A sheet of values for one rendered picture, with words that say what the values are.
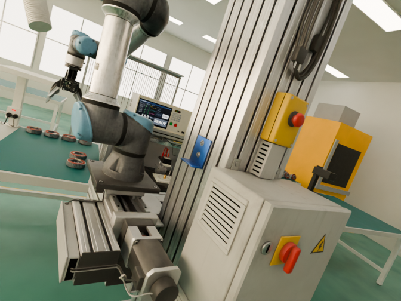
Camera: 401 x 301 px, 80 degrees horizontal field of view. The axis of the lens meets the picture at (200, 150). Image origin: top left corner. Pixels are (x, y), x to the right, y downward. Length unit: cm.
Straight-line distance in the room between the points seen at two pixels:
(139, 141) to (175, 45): 770
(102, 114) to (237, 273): 57
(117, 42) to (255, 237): 66
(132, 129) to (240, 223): 49
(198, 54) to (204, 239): 827
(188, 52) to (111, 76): 782
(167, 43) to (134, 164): 765
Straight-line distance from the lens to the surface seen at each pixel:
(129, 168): 87
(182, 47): 854
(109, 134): 81
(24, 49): 825
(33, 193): 261
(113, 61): 82
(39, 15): 246
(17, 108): 238
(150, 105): 183
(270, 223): 49
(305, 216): 58
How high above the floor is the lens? 135
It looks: 9 degrees down
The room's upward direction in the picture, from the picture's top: 19 degrees clockwise
